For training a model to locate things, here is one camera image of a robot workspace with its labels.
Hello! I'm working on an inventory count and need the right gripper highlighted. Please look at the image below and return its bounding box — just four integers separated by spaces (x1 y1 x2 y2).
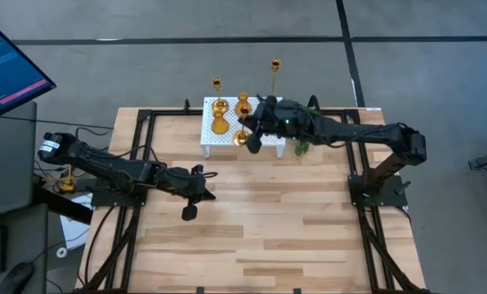
238 96 310 155

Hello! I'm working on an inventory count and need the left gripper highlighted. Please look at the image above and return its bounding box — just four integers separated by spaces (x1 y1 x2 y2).
163 165 217 222

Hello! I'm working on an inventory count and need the medium brass candlestick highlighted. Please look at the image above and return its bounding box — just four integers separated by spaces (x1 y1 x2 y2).
232 105 252 147

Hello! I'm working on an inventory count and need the amber glass candle holder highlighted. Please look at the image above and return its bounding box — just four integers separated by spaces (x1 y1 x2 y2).
234 91 252 117
211 109 230 136

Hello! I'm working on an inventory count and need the short brass candlestick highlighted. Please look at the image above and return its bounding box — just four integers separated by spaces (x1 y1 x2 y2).
211 78 230 114

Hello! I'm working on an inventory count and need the tall brass candlestick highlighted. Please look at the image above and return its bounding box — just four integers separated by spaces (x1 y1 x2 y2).
266 58 283 103

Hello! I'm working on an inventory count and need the white perforated metal shelf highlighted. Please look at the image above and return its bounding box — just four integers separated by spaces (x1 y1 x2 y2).
199 96 287 159

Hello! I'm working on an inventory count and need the green plant in white pot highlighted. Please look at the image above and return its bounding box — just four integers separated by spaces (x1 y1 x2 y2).
294 106 322 157

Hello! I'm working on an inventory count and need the white paper sheet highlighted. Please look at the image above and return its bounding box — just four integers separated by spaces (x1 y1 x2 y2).
59 194 94 251

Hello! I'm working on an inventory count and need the yellow clamp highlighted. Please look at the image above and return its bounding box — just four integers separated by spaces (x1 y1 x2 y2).
42 165 76 194

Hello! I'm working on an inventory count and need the grey desk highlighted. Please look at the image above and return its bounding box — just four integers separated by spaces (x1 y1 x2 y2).
0 100 51 294

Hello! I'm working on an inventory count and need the black computer mouse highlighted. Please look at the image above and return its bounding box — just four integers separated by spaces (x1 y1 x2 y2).
0 262 35 294

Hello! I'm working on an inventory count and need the black floor stand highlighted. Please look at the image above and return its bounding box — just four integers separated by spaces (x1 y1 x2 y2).
467 146 487 185

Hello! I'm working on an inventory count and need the computer monitor with blue screen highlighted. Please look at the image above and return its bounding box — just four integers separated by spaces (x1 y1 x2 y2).
0 16 57 126

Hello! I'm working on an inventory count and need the black aluminium table frame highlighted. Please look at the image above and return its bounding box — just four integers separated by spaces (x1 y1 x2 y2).
74 97 432 294

